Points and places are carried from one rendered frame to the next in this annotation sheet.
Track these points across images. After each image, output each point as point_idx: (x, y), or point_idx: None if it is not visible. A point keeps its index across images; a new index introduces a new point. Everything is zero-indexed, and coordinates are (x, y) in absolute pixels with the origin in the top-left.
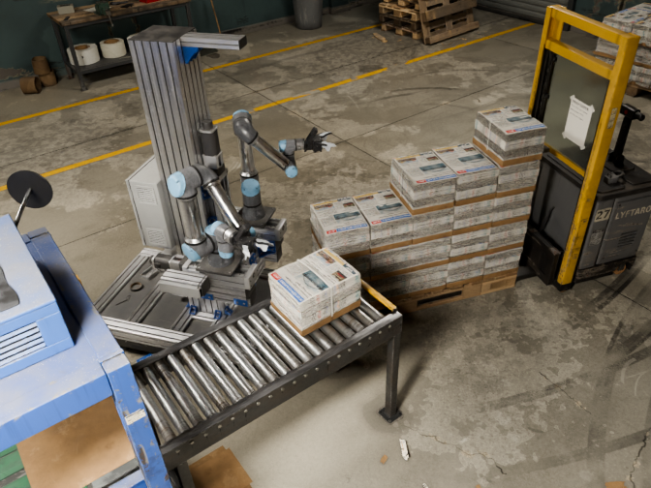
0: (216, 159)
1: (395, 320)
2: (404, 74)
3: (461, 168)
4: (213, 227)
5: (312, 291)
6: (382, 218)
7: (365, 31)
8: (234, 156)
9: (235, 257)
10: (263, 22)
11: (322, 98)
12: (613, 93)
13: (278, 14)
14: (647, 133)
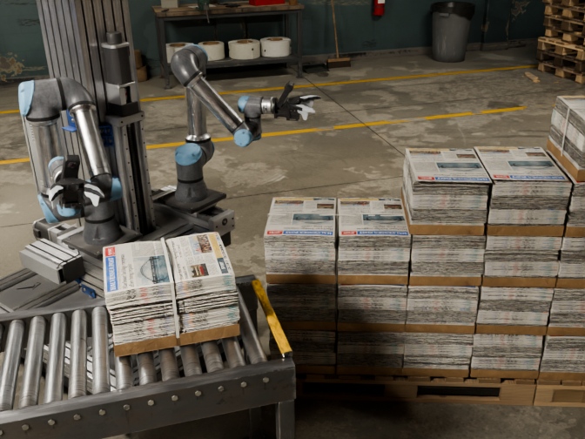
0: (120, 90)
1: (279, 371)
2: (546, 115)
3: (504, 173)
4: (50, 162)
5: (138, 281)
6: (361, 229)
7: (516, 70)
8: (281, 168)
9: (124, 237)
10: (393, 50)
11: (423, 126)
12: None
13: (414, 42)
14: None
